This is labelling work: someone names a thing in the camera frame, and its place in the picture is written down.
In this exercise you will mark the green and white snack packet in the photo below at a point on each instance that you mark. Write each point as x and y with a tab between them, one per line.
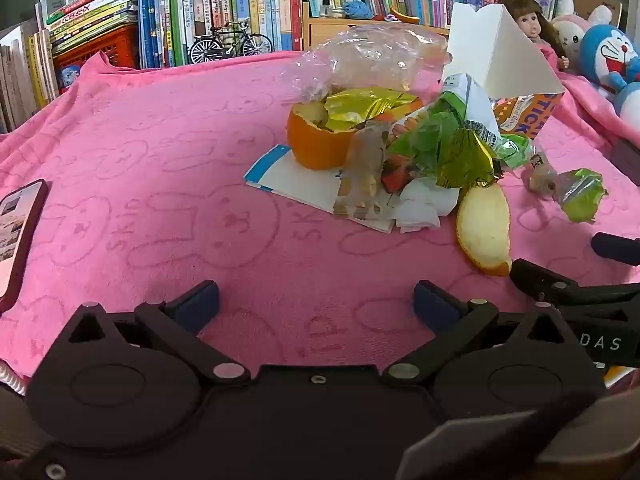
430	140

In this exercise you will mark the gold foil wrapper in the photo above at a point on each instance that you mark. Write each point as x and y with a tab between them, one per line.
360	110

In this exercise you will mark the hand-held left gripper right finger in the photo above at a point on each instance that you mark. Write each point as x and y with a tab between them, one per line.
435	306

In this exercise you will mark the red plastic crate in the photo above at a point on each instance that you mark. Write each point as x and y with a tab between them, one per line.
100	55

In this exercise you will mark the clear brown-print wrapper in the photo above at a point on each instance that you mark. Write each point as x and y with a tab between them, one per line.
362	170

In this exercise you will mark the clear plastic bag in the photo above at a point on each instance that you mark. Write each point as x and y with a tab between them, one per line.
370	60

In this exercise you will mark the row of tall blue books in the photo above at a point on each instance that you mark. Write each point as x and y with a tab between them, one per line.
200	5

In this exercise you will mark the cup-shaped orange peel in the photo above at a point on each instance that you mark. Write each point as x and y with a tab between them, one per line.
315	145

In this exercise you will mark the smartphone in red case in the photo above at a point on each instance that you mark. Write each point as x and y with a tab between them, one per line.
15	230

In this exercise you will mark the small green wrapper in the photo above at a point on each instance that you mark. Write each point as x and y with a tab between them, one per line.
582	195

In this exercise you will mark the pink rabbit-print blanket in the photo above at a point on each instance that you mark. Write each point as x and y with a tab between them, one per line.
175	160

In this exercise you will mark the white tissue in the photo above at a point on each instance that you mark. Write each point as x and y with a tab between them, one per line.
417	207

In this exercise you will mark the wooden drawer organizer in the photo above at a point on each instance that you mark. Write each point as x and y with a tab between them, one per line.
325	30

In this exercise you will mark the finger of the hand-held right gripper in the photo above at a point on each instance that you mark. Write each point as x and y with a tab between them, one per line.
615	249
532	275

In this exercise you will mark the stack of flat books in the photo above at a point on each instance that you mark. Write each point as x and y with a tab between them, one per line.
90	15

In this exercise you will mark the orange snack box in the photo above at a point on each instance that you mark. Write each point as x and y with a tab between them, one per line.
500	50

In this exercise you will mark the row of beige books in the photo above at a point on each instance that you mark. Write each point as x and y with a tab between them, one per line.
25	80

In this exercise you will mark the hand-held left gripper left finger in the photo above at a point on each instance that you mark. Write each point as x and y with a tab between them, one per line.
197	305

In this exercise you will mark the orange curved toy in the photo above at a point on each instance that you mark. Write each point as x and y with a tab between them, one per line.
402	16

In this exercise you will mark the pink rabbit plush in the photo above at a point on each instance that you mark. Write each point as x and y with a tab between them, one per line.
570	35

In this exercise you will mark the long orange peel slice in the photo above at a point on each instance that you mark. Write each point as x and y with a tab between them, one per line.
482	230

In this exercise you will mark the brown-haired doll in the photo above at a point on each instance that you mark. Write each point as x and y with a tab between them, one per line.
532	22

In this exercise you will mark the blue cat plush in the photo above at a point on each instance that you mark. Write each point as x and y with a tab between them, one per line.
607	55

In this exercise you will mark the white and blue booklet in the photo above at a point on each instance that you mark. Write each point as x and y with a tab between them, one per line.
280	175

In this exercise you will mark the miniature black bicycle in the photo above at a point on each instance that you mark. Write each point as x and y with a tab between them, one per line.
215	36

